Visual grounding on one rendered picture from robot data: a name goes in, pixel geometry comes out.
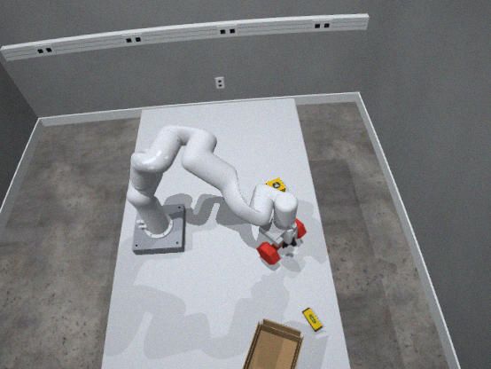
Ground yellow pocket level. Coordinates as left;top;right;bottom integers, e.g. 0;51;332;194
302;307;323;332

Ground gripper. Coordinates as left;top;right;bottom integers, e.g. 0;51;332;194
281;227;298;248

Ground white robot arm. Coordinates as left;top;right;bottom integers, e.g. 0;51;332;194
127;125;298;247

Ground brown cardboard box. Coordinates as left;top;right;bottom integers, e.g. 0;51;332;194
242;318;304;369

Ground red dumbbell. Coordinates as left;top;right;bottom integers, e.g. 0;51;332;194
256;218;307;265

